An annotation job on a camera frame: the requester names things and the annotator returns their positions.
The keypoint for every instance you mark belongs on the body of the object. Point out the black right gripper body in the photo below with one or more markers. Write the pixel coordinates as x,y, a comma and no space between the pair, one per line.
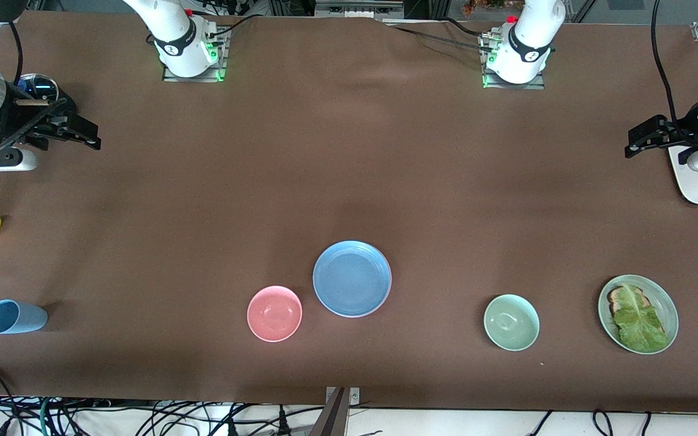
35,123

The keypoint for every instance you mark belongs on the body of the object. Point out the blue plate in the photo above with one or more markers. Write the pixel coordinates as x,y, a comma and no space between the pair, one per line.
352,278

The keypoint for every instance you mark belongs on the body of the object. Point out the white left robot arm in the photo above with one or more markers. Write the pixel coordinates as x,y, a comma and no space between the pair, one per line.
528,48

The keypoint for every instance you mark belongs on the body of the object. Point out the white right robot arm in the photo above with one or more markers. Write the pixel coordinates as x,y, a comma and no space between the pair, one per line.
182,51

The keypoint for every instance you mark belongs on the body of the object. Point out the toasted bread slice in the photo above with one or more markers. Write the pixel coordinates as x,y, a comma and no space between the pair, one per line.
614,297

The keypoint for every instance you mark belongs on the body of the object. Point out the green plate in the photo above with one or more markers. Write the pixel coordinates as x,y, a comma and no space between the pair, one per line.
667,309

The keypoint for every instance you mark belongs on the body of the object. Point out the green lettuce leaf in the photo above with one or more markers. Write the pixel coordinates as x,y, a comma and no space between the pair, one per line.
640,324

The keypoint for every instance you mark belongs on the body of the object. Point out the blue cup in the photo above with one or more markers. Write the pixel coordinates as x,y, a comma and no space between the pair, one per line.
16,317

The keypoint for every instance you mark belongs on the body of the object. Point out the small green bowl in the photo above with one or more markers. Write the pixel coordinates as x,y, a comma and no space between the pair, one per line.
511,322

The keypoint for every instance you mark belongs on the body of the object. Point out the small pink bowl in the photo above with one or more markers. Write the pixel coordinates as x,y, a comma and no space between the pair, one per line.
274,313

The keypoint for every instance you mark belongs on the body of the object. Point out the brown table cover cloth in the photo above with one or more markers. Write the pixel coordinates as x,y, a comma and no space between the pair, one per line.
349,151

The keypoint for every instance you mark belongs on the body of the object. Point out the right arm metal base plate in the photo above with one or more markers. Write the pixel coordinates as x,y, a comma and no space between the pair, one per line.
170,75

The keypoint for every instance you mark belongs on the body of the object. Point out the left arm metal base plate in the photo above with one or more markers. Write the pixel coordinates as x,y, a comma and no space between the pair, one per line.
537,85

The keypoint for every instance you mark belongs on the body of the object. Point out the dark camera mount pole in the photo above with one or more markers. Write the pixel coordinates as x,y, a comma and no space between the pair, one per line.
332,418

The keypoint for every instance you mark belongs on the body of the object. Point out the silver mounting bracket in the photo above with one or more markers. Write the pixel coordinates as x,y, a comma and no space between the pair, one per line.
355,395

